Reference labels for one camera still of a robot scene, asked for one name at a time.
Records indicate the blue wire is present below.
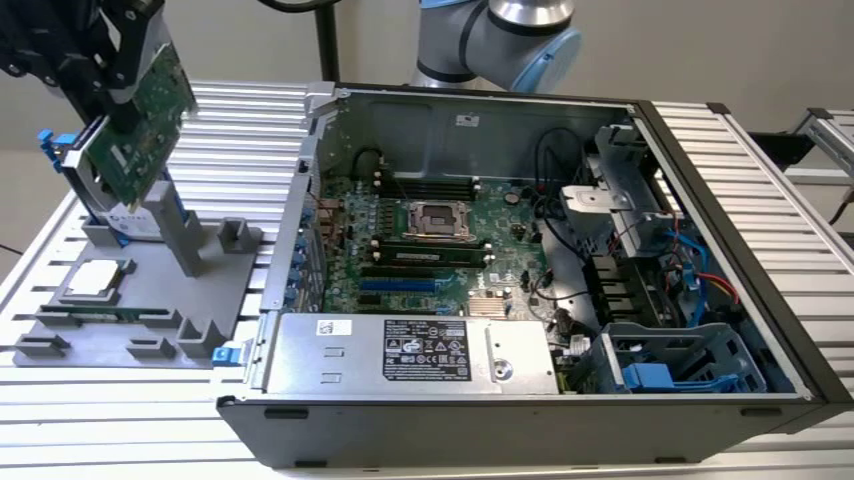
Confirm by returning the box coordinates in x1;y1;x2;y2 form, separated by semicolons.
666;229;713;326

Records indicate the hard disk in blue carrier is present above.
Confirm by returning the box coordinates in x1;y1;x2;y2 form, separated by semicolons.
37;130;176;249

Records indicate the grey metal drive cage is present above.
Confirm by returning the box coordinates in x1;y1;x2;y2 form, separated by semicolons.
570;321;769;396

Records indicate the black expansion slot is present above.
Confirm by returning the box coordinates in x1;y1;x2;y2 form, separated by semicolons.
363;266;436;281

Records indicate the silver disk bay bracket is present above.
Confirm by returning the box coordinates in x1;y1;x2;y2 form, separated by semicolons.
559;124;675;259

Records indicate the blue expansion slot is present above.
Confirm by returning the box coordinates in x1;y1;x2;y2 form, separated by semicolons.
359;279;439;296

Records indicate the green motherboard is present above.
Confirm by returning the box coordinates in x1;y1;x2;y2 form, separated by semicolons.
316;177;552;316

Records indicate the blue case latch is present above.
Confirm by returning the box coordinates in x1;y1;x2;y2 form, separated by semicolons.
211;341;246;367

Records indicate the open black PC case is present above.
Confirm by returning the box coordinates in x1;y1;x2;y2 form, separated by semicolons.
216;82;854;469

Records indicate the aluminium frame table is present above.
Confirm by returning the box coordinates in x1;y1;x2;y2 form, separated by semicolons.
746;107;854;226

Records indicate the green RAM stick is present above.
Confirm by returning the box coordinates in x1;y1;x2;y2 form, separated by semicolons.
40;304;172;321

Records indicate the CPU socket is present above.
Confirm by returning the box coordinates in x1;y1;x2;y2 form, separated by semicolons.
398;199;472;240

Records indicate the blue plastic drive tray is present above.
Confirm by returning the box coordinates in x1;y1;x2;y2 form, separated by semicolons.
623;362;759;396

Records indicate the silver CPU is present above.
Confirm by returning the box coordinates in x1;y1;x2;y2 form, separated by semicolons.
71;260;128;296

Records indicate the black vertical post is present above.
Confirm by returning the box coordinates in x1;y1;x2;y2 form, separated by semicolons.
315;0;342;84

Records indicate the red wire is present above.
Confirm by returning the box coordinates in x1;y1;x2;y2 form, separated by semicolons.
693;272;739;304

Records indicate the graphics card with black shroud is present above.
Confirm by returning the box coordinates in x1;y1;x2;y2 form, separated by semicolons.
76;39;200;214

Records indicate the silver power supply unit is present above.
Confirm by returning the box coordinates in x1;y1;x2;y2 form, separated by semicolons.
263;313;562;396

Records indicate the thin black cable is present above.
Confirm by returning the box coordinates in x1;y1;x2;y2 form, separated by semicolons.
532;127;588;241

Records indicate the grey parts rack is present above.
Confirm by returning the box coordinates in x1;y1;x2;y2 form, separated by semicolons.
12;179;279;370

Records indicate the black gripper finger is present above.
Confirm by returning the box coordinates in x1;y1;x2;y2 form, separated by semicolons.
103;0;167;134
0;49;109;121

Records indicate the black-labelled RAM stick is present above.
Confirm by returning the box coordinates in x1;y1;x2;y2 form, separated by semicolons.
372;239;496;266

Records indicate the small silver heatsink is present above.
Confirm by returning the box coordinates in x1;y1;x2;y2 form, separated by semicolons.
466;298;512;317

